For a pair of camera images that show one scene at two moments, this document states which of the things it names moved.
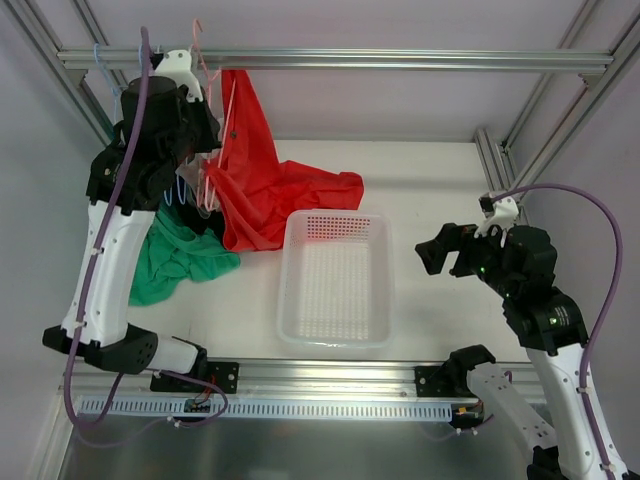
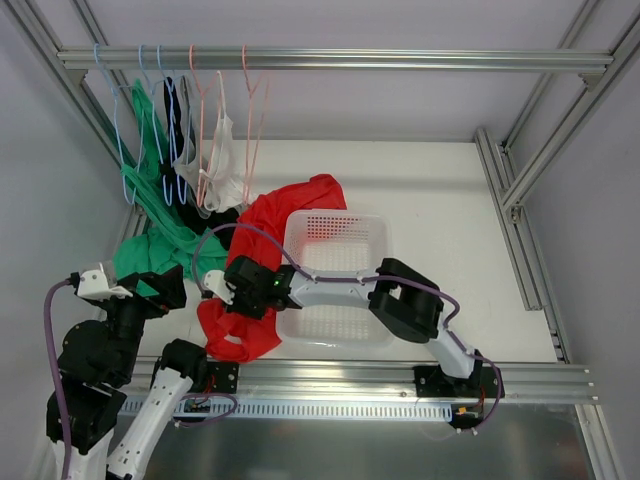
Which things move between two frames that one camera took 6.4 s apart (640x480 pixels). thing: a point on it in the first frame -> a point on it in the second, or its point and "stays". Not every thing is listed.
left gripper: (201, 128) -> (163, 286)
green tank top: (170, 254) stays
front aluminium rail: (287, 379) stays
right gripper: (460, 251) -> (245, 288)
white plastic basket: (337, 280) stays
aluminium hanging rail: (357, 58) stays
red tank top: (253, 193) -> (228, 333)
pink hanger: (223, 118) -> (256, 107)
